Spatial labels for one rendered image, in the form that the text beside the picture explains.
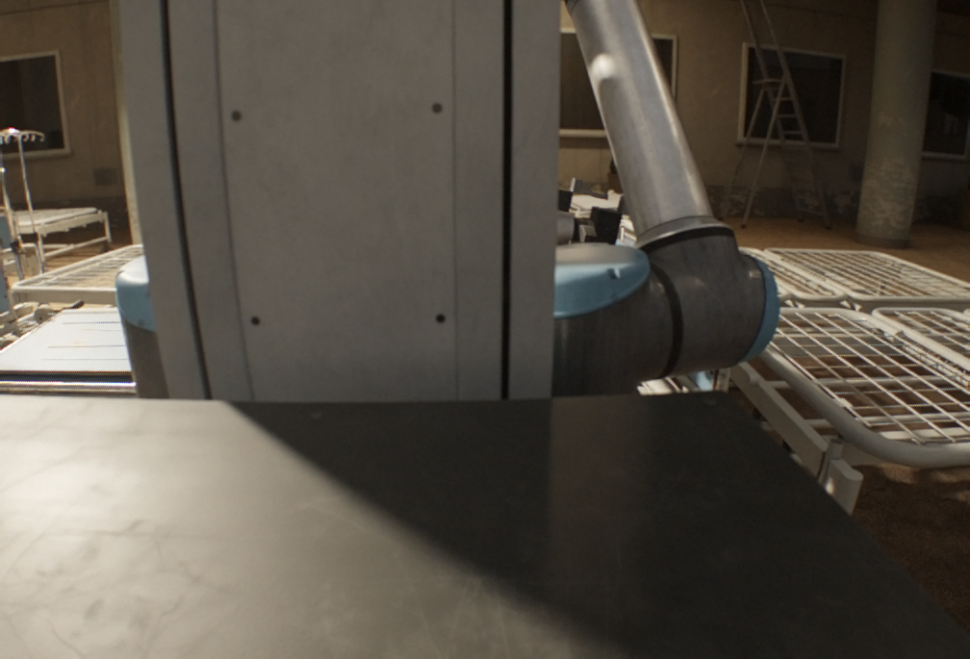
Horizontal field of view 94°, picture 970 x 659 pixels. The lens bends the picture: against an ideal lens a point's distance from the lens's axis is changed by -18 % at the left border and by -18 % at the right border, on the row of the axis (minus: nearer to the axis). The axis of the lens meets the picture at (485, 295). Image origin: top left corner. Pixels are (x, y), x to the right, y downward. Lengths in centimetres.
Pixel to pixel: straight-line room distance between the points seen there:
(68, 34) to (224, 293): 830
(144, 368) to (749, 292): 71
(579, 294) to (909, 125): 652
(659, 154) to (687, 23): 722
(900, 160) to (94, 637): 695
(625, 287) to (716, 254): 16
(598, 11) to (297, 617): 84
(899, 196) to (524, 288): 663
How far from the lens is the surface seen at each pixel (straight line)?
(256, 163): 45
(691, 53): 791
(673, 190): 74
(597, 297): 57
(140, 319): 65
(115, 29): 579
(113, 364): 138
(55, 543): 31
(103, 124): 836
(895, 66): 701
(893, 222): 699
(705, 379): 114
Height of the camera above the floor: 101
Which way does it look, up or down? 16 degrees down
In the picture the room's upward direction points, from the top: straight up
